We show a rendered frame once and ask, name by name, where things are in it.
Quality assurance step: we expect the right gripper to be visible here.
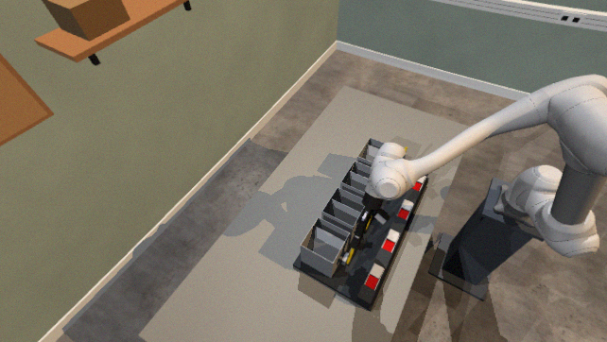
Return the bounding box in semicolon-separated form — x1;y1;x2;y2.
350;192;384;249

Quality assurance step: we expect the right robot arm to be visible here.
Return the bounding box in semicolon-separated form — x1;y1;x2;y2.
365;75;607;258

